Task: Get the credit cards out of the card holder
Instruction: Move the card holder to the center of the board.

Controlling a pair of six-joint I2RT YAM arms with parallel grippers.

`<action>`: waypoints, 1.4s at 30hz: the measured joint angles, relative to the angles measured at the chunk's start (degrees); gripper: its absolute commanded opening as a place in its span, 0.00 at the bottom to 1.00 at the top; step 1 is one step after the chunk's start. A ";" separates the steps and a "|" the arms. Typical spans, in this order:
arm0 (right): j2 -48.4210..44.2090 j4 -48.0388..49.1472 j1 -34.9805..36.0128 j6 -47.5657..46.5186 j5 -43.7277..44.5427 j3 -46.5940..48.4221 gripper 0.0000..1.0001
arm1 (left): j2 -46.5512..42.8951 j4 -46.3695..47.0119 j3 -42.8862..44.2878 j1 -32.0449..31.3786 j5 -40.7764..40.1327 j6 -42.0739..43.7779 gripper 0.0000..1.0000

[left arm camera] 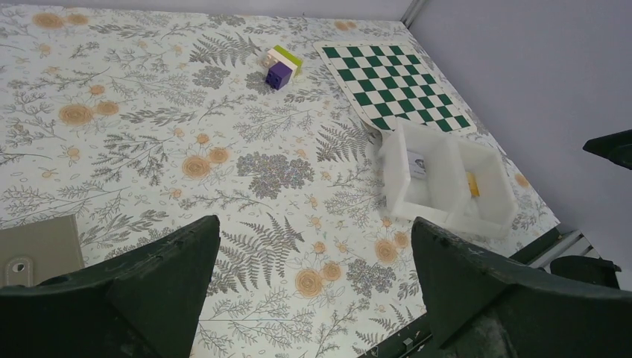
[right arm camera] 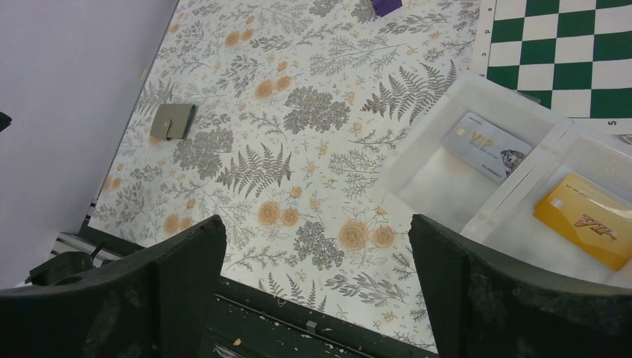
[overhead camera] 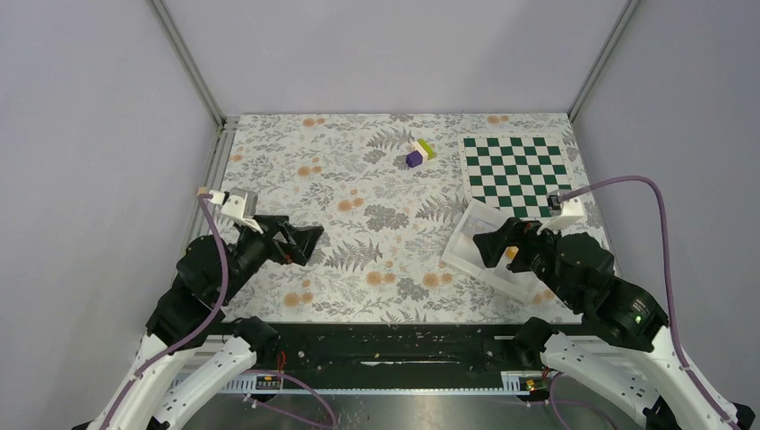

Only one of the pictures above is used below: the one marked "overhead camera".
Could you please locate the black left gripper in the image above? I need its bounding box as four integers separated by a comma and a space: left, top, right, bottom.
219, 214, 325, 302

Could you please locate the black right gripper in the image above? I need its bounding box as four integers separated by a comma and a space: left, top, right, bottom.
471, 214, 582, 307

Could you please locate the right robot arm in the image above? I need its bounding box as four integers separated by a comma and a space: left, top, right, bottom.
473, 218, 756, 429

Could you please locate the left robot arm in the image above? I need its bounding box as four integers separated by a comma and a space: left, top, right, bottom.
80, 215, 324, 429

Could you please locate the orange card in bin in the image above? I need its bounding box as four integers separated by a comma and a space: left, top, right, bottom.
505, 246, 519, 261

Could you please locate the translucent plastic bin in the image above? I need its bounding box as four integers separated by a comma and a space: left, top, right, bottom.
441, 199, 544, 306

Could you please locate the green white chessboard mat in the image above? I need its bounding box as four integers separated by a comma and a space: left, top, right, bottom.
458, 133, 572, 219

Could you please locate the floral table mat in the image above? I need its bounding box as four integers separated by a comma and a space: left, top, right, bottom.
220, 113, 588, 323

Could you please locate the purple block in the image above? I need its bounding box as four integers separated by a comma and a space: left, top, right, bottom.
405, 150, 425, 168

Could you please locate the green block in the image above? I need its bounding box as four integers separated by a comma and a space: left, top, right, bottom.
417, 139, 436, 159

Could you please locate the white pink block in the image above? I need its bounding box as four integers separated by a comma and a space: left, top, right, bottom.
411, 141, 428, 164

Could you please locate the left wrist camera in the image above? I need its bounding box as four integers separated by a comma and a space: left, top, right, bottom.
220, 187, 258, 220

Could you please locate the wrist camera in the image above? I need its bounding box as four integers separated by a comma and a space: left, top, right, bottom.
541, 193, 586, 232
220, 187, 258, 220

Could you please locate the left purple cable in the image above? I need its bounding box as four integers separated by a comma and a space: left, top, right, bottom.
98, 193, 341, 430

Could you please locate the purple cable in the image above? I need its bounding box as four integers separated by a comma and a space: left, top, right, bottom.
548, 175, 743, 430
98, 193, 341, 430

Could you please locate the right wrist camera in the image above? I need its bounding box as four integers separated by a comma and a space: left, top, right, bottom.
541, 193, 586, 232

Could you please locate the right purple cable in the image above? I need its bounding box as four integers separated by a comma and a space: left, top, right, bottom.
548, 175, 743, 430

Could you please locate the left aluminium frame post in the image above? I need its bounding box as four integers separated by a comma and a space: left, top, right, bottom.
146, 0, 227, 128

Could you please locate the aluminium frame post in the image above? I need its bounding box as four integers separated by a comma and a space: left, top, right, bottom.
567, 0, 641, 123
146, 0, 227, 128

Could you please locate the right aluminium frame post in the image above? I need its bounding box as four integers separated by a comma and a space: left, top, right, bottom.
567, 0, 641, 123

